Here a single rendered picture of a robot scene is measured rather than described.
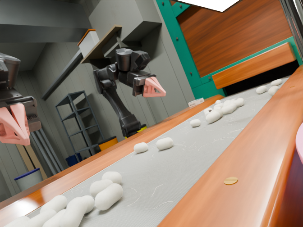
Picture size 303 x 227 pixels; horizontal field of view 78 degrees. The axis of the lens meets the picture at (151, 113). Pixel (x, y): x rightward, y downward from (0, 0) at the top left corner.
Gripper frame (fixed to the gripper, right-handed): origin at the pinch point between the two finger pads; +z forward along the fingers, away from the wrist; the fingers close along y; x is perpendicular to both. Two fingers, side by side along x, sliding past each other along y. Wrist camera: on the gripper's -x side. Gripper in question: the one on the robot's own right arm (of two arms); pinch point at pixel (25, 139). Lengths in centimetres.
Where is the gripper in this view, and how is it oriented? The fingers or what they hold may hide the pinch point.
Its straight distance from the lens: 37.6
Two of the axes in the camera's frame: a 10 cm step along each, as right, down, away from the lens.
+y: 6.5, -2.8, 7.0
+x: -1.4, 8.7, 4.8
